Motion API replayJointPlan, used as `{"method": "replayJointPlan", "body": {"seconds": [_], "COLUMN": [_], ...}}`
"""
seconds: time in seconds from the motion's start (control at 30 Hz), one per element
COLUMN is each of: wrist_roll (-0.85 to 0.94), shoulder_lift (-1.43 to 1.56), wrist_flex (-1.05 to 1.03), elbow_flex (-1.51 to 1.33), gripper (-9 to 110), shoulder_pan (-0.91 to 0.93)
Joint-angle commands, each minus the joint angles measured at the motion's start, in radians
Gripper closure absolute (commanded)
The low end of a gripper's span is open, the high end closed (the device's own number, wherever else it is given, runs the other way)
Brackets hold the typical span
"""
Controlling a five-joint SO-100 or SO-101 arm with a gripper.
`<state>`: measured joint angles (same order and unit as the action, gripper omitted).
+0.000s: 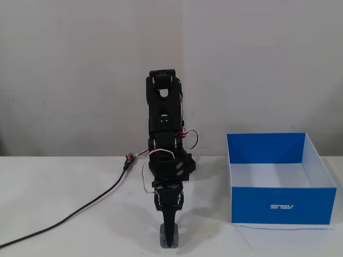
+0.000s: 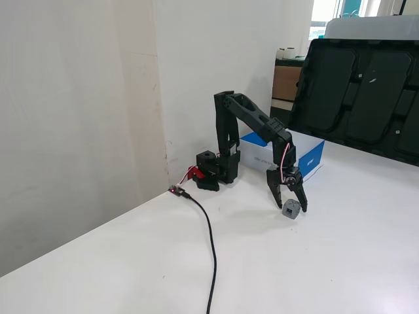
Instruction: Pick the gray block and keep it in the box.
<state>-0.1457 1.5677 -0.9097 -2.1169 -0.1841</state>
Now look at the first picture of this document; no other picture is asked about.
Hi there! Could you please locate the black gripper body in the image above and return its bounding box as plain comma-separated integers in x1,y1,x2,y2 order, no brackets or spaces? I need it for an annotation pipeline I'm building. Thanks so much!
154,188,185,213

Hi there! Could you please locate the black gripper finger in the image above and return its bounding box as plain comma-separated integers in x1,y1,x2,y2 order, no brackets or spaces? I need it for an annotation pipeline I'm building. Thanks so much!
161,209,178,248

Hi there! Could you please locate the gray cube block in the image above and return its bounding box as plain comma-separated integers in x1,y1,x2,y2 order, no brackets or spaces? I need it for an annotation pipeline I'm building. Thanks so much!
160,224,180,250

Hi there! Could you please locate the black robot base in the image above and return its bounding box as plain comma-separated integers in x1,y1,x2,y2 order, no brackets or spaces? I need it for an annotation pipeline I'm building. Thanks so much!
175,148,198,183

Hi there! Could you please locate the blue white cardboard box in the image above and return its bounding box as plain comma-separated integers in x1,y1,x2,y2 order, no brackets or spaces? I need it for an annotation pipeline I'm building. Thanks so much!
226,132,337,225

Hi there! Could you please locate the white red servo wire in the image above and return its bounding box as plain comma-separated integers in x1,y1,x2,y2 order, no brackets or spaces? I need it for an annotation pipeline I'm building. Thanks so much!
141,149,175,194
176,129,200,151
132,149,151,160

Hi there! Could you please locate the black power cable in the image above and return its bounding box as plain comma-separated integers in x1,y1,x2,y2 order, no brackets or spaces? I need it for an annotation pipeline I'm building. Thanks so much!
0,160,129,248

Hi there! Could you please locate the thin loose wire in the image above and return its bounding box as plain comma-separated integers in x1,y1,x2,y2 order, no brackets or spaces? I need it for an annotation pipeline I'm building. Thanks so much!
235,224,334,231

